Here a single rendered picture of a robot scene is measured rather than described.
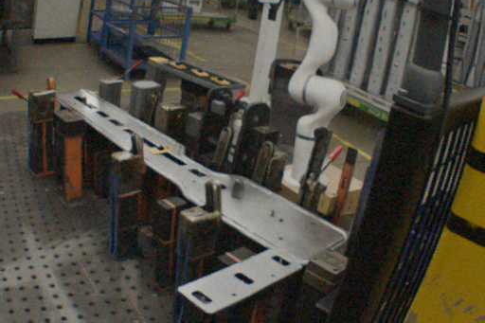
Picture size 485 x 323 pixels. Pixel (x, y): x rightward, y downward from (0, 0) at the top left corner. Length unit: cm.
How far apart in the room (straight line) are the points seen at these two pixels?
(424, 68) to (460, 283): 24
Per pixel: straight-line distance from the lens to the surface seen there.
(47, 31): 835
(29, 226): 172
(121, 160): 141
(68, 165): 179
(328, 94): 187
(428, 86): 32
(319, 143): 137
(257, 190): 143
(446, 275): 48
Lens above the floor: 162
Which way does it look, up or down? 21 degrees down
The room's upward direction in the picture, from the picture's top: 9 degrees clockwise
